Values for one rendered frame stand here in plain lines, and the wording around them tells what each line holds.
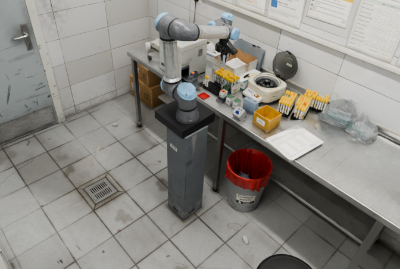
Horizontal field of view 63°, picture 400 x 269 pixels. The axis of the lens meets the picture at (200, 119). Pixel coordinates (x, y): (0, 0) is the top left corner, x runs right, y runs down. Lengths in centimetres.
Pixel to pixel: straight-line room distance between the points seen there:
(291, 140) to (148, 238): 129
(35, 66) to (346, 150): 271
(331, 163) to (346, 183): 15
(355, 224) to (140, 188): 171
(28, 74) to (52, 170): 91
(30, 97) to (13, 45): 54
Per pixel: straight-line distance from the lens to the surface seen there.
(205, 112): 217
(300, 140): 218
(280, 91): 247
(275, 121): 220
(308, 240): 281
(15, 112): 355
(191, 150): 219
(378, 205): 201
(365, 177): 213
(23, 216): 301
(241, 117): 222
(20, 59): 334
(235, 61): 284
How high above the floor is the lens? 224
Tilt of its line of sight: 38 degrees down
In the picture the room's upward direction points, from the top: 3 degrees clockwise
